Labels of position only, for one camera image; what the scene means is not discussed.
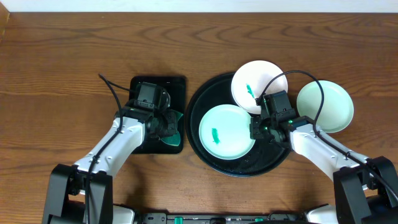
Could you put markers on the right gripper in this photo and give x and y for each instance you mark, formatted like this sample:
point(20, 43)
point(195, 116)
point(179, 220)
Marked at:
point(255, 133)

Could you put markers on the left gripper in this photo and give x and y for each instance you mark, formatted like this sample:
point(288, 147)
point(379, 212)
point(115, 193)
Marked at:
point(171, 125)

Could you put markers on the green scrubbing sponge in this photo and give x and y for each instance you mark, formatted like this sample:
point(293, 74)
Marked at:
point(169, 133)

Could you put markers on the mint plate bottom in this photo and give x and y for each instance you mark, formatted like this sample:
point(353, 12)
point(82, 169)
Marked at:
point(224, 132)

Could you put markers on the mint plate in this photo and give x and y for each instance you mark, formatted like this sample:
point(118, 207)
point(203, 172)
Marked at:
point(337, 110)
point(224, 132)

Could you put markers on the white plate top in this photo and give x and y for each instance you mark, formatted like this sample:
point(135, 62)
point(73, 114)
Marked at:
point(249, 81)

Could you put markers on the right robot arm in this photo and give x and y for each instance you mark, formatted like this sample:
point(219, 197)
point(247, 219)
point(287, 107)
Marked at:
point(365, 189)

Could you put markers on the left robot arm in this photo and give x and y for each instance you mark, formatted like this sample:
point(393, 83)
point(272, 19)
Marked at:
point(83, 192)

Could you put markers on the black round tray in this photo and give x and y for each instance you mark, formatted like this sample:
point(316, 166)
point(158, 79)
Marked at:
point(263, 157)

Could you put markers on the black rectangular water tray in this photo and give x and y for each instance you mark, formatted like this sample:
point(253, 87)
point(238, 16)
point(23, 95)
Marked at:
point(176, 88)

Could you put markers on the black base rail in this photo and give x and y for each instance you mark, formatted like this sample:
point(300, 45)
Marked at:
point(163, 218)

